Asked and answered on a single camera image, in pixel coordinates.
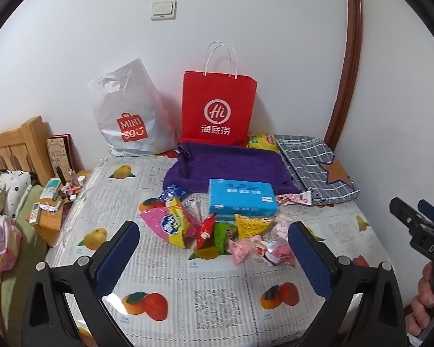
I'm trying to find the wooden nightstand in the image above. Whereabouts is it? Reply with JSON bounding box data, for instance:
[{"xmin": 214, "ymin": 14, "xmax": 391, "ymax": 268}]
[{"xmin": 26, "ymin": 181, "xmax": 82, "ymax": 247}]

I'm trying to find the red snack packet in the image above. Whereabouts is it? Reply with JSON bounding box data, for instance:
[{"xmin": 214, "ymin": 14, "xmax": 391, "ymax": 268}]
[{"xmin": 196, "ymin": 214, "xmax": 216, "ymax": 249}]

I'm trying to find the Lotso bear candy packet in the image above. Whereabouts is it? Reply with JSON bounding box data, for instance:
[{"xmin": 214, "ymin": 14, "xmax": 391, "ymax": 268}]
[{"xmin": 276, "ymin": 191, "xmax": 312, "ymax": 206}]

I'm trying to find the green bed sheet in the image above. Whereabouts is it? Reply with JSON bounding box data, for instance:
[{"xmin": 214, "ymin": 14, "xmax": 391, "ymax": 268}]
[{"xmin": 0, "ymin": 185, "xmax": 47, "ymax": 346}]

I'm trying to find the pink wrapper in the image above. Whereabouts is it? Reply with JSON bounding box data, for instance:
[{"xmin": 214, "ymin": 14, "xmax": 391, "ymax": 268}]
[{"xmin": 262, "ymin": 213, "xmax": 298, "ymax": 269}]

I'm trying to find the purple towel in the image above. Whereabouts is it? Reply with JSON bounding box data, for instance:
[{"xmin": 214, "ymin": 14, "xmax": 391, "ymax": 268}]
[{"xmin": 163, "ymin": 143, "xmax": 301, "ymax": 195}]

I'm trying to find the brown patterned book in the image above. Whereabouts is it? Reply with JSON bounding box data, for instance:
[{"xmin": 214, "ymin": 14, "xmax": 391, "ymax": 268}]
[{"xmin": 46, "ymin": 134, "xmax": 74, "ymax": 182}]

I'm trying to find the blue tissue pack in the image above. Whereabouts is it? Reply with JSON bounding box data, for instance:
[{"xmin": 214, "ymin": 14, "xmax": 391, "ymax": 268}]
[{"xmin": 208, "ymin": 179, "xmax": 278, "ymax": 217}]

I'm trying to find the white light switch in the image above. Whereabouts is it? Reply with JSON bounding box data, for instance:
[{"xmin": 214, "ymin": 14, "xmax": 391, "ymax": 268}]
[{"xmin": 150, "ymin": 0, "xmax": 176, "ymax": 21}]

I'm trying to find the teal white box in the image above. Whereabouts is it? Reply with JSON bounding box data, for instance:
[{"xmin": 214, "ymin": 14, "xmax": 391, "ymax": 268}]
[{"xmin": 40, "ymin": 178, "xmax": 62, "ymax": 201}]

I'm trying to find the pink peach cake packet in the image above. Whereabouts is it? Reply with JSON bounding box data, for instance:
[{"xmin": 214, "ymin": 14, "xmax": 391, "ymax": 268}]
[{"xmin": 227, "ymin": 235, "xmax": 267, "ymax": 265}]

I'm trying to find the green snack packet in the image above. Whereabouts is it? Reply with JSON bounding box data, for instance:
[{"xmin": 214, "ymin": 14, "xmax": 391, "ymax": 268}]
[{"xmin": 213, "ymin": 222, "xmax": 238, "ymax": 255}]

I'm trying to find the white floral pillow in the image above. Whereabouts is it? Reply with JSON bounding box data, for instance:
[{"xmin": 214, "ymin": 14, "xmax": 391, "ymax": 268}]
[{"xmin": 0, "ymin": 171, "xmax": 33, "ymax": 219}]

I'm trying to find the person's right hand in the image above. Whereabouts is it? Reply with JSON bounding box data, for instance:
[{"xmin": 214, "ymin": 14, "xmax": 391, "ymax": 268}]
[{"xmin": 405, "ymin": 262, "xmax": 434, "ymax": 337}]

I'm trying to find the red Haidilao paper bag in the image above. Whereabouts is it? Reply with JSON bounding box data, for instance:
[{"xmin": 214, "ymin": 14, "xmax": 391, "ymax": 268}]
[{"xmin": 182, "ymin": 41, "xmax": 258, "ymax": 146}]

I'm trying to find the pink yellow snack bag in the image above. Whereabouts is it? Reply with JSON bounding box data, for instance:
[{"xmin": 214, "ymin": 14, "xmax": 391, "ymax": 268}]
[{"xmin": 140, "ymin": 198, "xmax": 201, "ymax": 248}]

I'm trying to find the white Miniso plastic bag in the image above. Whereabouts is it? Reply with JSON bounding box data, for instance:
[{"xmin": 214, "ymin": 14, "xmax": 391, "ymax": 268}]
[{"xmin": 88, "ymin": 58, "xmax": 178, "ymax": 157}]

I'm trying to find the wooden bed headboard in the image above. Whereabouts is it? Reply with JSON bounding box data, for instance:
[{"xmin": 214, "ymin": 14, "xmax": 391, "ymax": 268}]
[{"xmin": 0, "ymin": 116, "xmax": 55, "ymax": 186}]

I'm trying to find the yellow triangular snack packet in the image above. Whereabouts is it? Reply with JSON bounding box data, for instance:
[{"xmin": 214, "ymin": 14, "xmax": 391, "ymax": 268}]
[{"xmin": 235, "ymin": 214, "xmax": 275, "ymax": 240}]

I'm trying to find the blue snack packet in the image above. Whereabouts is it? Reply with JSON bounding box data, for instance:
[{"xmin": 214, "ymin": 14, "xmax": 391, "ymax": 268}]
[{"xmin": 158, "ymin": 183, "xmax": 189, "ymax": 202}]

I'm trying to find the brown wooden door frame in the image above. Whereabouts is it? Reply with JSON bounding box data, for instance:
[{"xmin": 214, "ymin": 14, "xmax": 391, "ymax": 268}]
[{"xmin": 324, "ymin": 0, "xmax": 363, "ymax": 150}]

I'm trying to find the white clear snack packet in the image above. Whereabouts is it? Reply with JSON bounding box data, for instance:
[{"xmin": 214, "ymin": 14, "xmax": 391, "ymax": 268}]
[{"xmin": 183, "ymin": 196, "xmax": 202, "ymax": 224}]

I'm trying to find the yellow chips bag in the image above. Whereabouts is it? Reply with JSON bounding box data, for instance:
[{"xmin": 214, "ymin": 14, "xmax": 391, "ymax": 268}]
[{"xmin": 246, "ymin": 132, "xmax": 279, "ymax": 153}]

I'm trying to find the grey checked folded blanket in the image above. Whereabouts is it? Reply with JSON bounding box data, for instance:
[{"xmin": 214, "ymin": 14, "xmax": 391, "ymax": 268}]
[{"xmin": 274, "ymin": 135, "xmax": 360, "ymax": 205}]

